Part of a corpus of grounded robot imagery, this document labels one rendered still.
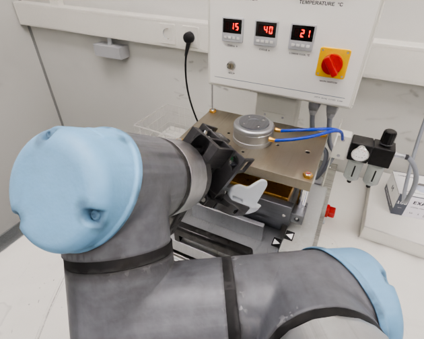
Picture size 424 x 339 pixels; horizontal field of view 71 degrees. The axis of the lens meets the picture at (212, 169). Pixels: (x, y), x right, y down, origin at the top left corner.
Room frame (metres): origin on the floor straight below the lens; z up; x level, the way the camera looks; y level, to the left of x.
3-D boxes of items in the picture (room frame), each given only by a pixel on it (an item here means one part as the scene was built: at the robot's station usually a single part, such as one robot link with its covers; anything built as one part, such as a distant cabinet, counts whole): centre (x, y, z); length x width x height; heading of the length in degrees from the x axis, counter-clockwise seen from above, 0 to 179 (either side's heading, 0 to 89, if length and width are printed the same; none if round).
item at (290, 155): (0.53, -0.11, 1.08); 0.31 x 0.24 x 0.13; 64
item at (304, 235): (0.38, -0.17, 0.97); 0.26 x 0.05 x 0.07; 154
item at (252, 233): (0.47, -0.06, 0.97); 0.30 x 0.22 x 0.08; 154
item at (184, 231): (0.35, 0.00, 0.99); 0.15 x 0.02 x 0.04; 64
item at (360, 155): (0.53, -0.34, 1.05); 0.15 x 0.05 x 0.15; 64
